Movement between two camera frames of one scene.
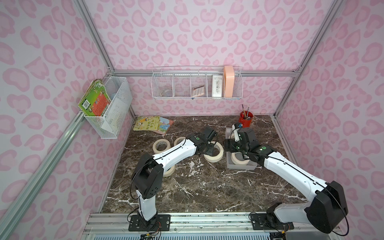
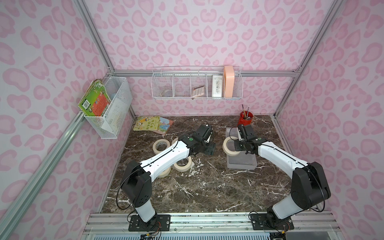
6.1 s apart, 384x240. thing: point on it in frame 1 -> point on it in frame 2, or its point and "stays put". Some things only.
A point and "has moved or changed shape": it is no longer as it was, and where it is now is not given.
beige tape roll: [177, 139] stays put
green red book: [96, 100] stays put
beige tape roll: [156, 151] stays put
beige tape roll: [237, 161] has moved or changed shape
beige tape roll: [215, 159] -> [185, 168]
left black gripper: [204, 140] stays put
